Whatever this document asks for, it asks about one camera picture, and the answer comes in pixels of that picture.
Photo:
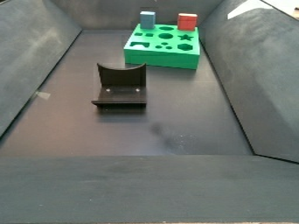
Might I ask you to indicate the black curved stand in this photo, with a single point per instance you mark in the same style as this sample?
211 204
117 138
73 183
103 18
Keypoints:
122 86

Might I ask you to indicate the green foam shape-sorter block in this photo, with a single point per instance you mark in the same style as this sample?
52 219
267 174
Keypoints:
163 46

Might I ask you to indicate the salmon red rounded block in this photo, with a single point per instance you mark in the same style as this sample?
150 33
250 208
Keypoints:
187 21

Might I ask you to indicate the blue rectangular block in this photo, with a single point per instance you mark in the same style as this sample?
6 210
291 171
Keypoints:
147 19

